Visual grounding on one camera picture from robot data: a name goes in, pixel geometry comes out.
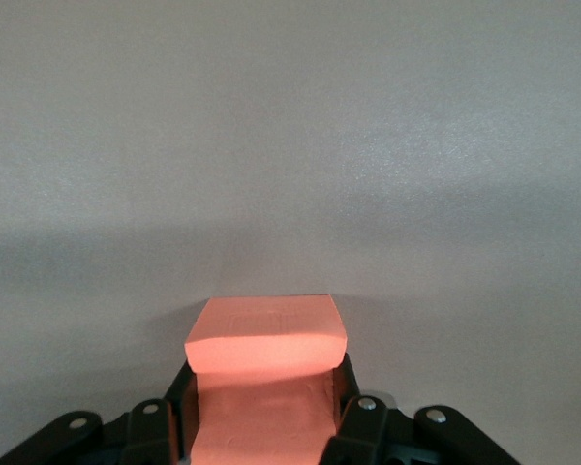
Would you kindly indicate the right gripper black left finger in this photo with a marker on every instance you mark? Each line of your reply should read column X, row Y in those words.
column 140, row 436

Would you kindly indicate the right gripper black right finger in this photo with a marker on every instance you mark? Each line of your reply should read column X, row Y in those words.
column 377, row 436

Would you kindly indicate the orange foam cube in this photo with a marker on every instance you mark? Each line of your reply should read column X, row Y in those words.
column 264, row 339

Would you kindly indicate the brown table mat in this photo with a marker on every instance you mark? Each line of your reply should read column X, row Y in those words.
column 271, row 145

